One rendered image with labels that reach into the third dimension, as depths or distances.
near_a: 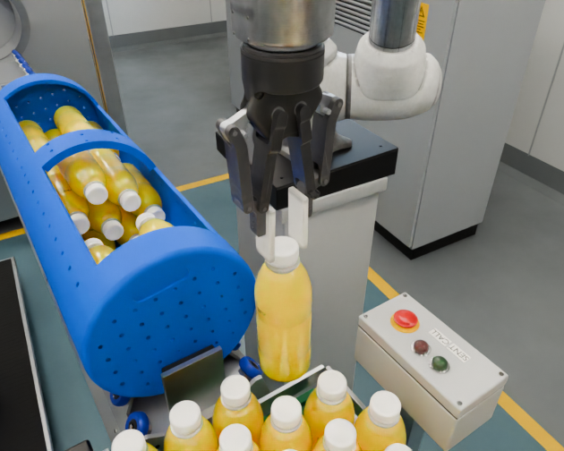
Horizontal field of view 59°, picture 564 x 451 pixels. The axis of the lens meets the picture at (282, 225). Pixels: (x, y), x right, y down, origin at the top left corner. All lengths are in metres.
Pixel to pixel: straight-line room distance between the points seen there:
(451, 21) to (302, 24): 1.73
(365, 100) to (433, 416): 0.72
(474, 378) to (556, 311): 1.91
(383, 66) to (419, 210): 1.41
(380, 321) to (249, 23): 0.51
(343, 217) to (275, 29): 0.96
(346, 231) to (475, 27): 1.15
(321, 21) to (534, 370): 2.05
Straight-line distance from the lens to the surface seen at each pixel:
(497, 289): 2.65
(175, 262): 0.72
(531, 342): 2.46
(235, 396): 0.69
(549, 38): 3.44
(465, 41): 2.22
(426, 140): 2.31
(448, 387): 0.74
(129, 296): 0.72
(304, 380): 0.87
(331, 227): 1.33
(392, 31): 1.14
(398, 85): 1.19
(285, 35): 0.42
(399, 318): 0.79
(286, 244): 0.58
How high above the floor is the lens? 1.67
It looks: 36 degrees down
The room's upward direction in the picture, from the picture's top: straight up
